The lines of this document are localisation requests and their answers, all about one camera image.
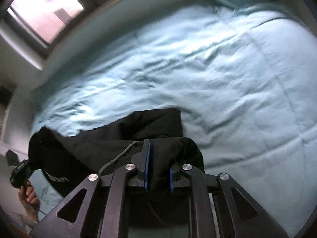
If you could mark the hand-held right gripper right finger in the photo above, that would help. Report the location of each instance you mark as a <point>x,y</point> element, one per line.
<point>171,181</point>

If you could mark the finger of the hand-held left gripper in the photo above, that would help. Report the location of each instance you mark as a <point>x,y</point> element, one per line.
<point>12,158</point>

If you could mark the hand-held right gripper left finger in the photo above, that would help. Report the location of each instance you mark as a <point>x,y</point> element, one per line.
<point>147,166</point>

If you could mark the black hooded jacket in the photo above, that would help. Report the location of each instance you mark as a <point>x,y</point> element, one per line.
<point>99,143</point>

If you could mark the person's left forearm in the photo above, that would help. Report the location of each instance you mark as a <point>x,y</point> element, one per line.
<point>32,217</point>

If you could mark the person's left hand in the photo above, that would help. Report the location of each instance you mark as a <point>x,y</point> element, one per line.
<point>29,198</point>

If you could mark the light blue quilted blanket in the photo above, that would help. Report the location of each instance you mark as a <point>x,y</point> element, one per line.
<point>210,79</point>

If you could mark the grey framed window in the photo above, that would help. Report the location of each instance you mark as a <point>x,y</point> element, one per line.
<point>47,7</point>

